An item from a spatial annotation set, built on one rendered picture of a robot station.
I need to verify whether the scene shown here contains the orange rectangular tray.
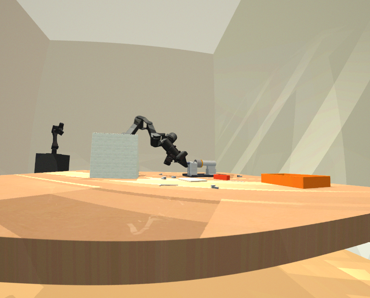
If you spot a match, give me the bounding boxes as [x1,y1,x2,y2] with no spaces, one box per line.
[261,173,331,189]

